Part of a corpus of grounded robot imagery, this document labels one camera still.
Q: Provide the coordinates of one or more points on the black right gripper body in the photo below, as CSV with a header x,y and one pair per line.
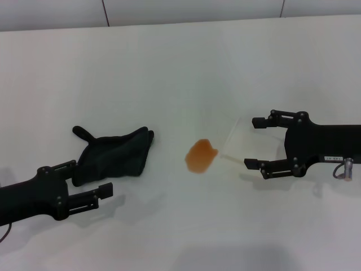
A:
x,y
324,141

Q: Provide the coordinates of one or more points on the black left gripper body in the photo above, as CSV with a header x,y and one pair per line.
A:
x,y
34,194

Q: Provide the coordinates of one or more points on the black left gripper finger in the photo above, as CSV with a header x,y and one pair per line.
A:
x,y
105,190
66,166

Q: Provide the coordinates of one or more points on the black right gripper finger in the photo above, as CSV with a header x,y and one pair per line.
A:
x,y
251,164
259,122

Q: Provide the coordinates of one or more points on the clear plastic cup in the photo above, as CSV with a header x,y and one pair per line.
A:
x,y
248,141

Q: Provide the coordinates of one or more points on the dark cloth rag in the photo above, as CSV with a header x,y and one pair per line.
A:
x,y
112,158

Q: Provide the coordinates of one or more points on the brown liquid stain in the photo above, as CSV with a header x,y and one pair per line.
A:
x,y
200,156

